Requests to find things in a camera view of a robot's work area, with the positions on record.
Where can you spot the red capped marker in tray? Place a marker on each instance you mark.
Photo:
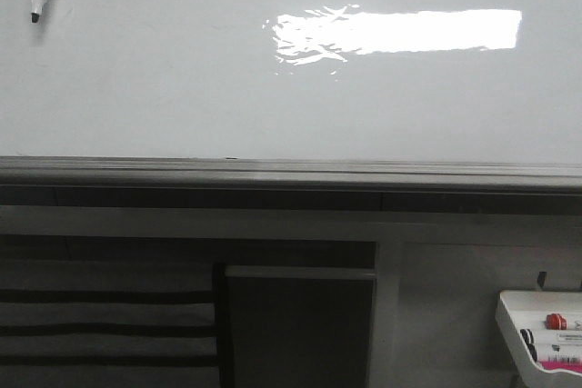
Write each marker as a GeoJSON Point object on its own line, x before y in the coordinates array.
{"type": "Point", "coordinates": [564, 321]}

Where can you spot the black capped marker in tray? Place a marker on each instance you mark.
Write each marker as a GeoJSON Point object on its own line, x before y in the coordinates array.
{"type": "Point", "coordinates": [553, 346]}

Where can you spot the dark panel with white top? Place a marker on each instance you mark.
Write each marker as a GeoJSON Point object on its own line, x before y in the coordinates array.
{"type": "Point", "coordinates": [301, 326]}

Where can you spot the white whiteboard surface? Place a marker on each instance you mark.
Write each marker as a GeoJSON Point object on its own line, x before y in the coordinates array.
{"type": "Point", "coordinates": [468, 81]}

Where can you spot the pink whiteboard eraser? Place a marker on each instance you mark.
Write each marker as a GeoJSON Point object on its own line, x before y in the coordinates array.
{"type": "Point", "coordinates": [566, 366]}

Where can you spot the white plastic marker tray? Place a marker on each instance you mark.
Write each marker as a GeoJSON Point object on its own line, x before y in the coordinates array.
{"type": "Point", "coordinates": [519, 310]}

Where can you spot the grey whiteboard ledge rail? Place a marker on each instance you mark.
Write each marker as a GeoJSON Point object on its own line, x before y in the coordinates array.
{"type": "Point", "coordinates": [232, 183]}

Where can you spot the black striped slatted panel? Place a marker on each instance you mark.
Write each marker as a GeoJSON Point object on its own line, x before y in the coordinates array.
{"type": "Point", "coordinates": [108, 324]}

